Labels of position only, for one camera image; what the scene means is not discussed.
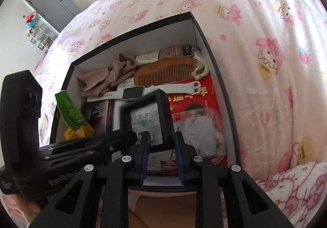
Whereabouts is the green yellow corn snack bag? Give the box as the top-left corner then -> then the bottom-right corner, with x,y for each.
55,90 -> 94,140

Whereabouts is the black picture frame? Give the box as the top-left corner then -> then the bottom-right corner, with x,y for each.
120,89 -> 175,153

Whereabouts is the black pink booklet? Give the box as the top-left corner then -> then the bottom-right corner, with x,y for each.
82,100 -> 114,136

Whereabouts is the white pink fleece blanket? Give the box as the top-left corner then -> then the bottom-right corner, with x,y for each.
256,162 -> 326,227

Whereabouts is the beige pink cloth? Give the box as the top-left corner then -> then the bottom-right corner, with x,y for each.
77,53 -> 136,98

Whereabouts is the white smartwatch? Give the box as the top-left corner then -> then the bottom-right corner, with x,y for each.
86,81 -> 201,102

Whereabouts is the white blue patterned booklet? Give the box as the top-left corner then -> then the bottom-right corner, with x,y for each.
116,77 -> 135,91

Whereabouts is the black white cardboard box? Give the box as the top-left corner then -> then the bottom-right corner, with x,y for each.
49,11 -> 242,193

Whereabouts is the cream folded sock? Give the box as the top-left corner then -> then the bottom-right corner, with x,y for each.
135,52 -> 159,66

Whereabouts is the red magazine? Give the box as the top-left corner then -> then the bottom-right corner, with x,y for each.
168,75 -> 227,167

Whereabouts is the brown wooden comb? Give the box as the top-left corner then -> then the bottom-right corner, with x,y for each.
134,57 -> 196,87

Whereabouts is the pink cartoon print bedspread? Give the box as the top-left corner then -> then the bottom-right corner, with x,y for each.
36,0 -> 326,179

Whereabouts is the white wire shelf rack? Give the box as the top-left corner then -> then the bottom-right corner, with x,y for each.
26,27 -> 54,54

